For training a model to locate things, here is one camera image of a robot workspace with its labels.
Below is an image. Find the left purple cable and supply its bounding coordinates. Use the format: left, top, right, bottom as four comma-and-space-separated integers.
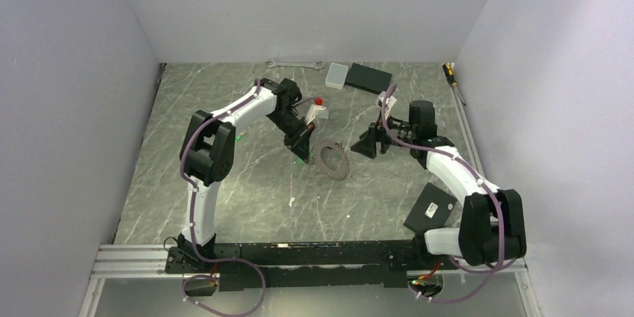
179, 78, 318, 317

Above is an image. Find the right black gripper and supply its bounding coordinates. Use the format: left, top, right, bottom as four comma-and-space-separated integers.
350, 110, 416, 159

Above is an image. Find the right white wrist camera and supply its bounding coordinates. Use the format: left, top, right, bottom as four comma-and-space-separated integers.
377, 91, 397, 118

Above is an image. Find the aluminium extrusion rail frame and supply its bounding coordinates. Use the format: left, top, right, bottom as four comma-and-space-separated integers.
80, 244, 542, 316

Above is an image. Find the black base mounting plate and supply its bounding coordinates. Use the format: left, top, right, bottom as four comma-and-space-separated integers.
164, 239, 454, 292

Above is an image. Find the yellow black screwdriver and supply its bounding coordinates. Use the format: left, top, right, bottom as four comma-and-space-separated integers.
443, 63, 467, 106

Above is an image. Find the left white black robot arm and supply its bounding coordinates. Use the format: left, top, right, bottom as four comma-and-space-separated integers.
177, 79, 315, 272

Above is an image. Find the translucent white plastic box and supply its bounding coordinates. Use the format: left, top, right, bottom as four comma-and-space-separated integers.
325, 63, 349, 90

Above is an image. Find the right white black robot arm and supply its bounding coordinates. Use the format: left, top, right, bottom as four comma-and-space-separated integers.
351, 100, 527, 268

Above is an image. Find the silver open-end wrench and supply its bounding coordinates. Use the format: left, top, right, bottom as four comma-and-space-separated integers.
265, 60, 325, 70

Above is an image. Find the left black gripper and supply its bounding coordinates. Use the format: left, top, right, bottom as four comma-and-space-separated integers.
267, 109, 316, 164

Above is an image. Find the black flat rectangular box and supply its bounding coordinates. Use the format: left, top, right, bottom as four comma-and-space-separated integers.
345, 63, 393, 94

